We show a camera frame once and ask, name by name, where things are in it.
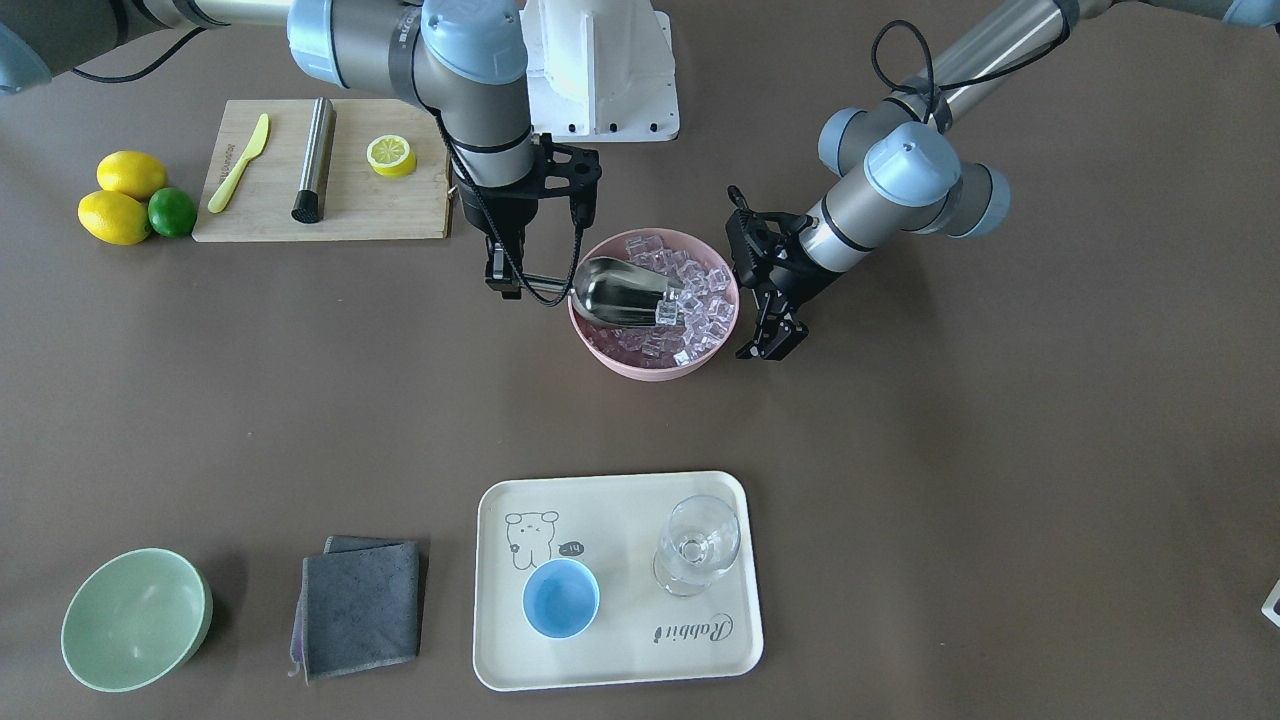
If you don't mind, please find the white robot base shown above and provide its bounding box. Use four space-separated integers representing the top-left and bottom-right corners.
520 1 681 143

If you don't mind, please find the green bowl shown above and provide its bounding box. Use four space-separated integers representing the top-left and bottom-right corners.
60 548 212 693

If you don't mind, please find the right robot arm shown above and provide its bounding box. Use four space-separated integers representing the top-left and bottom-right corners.
1 1 602 307

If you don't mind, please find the steel ice scoop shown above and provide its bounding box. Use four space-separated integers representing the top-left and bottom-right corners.
524 258 684 328

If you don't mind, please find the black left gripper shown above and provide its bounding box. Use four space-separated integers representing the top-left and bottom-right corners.
726 184 831 361

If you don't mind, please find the pink bowl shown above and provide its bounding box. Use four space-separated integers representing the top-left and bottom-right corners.
567 228 741 382

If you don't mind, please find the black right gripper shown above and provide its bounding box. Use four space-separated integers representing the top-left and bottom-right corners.
451 138 602 300

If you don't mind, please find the grey folded cloth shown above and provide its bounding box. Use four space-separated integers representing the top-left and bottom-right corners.
291 536 422 683

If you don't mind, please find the steel muddler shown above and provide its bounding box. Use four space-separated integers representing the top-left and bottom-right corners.
291 97 337 224

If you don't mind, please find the lemon half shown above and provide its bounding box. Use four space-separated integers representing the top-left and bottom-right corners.
365 135 417 178

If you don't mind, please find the pile of ice cubes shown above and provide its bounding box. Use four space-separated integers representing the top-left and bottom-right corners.
585 232 736 366

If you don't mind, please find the bamboo cutting board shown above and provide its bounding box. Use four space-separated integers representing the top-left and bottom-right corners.
193 99 452 243

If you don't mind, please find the clear wine glass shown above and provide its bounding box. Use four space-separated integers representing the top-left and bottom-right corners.
652 495 741 597

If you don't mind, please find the cream serving tray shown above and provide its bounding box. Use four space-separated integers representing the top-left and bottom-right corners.
474 470 765 692

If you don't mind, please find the whole lemon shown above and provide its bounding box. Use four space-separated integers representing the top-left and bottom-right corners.
95 150 168 202
77 190 154 246

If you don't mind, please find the yellow plastic knife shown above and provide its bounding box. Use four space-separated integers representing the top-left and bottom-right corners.
206 113 270 214

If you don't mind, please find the light blue cup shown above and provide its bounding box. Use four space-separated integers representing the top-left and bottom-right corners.
521 559 602 639

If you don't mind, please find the green lime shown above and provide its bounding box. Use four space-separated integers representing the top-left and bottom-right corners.
146 187 198 238

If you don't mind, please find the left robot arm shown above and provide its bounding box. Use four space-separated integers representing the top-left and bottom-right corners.
726 1 1108 360

